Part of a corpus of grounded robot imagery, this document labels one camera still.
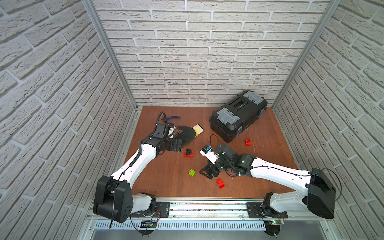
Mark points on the small red lego brick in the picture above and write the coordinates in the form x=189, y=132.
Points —
x=189, y=156

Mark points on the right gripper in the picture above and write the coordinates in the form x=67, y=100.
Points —
x=209, y=167

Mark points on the black work glove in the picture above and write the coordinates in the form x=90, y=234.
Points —
x=187, y=134

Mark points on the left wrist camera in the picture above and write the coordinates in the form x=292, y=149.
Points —
x=164, y=131

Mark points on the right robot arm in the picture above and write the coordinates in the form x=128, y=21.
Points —
x=311, y=190

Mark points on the red lego brick front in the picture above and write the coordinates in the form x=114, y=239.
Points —
x=220, y=183

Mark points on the green lego brick left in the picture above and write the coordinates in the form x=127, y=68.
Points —
x=192, y=172

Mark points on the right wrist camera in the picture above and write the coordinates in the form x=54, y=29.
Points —
x=208, y=152

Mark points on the black lego brick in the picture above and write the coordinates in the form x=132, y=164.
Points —
x=188, y=151

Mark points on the black plastic toolbox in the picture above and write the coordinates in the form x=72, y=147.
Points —
x=231, y=119

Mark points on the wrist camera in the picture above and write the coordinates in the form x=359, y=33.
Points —
x=208, y=152
x=164, y=131

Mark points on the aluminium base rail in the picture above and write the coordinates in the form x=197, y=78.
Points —
x=208, y=214

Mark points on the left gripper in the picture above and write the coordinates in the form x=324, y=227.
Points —
x=177, y=144

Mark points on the blue handled pliers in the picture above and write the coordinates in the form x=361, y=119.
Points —
x=171, y=118

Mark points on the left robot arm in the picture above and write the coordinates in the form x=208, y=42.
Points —
x=113, y=198

